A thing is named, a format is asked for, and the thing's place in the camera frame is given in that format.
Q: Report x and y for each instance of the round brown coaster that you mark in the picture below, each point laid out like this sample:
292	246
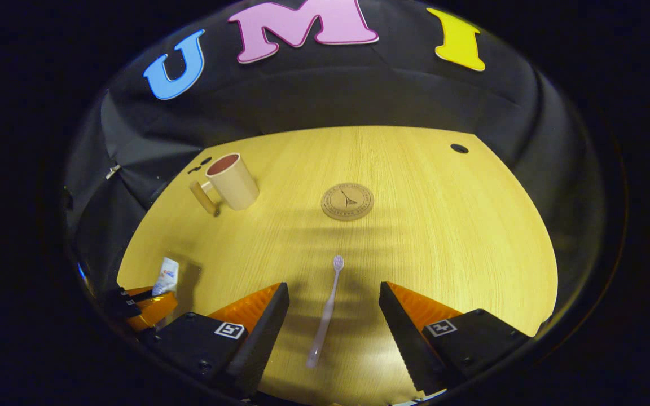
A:
347	201

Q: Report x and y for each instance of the silver cloth clip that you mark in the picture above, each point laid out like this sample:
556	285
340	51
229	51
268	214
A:
112	171

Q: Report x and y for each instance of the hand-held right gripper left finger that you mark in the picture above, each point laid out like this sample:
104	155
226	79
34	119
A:
263	338

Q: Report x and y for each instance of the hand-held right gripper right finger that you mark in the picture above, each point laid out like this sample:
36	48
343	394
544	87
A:
401	338

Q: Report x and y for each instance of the black backdrop cloth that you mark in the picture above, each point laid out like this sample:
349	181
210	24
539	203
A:
359	90

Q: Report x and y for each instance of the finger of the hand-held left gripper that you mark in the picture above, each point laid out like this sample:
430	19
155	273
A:
153	310
139	291

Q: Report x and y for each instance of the wooden desktop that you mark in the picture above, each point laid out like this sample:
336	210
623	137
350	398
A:
443	254

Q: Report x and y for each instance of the white toothpaste tube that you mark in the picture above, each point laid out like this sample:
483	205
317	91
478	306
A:
166	276

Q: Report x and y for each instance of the pale pink toothbrush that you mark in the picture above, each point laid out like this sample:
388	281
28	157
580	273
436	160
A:
328	310

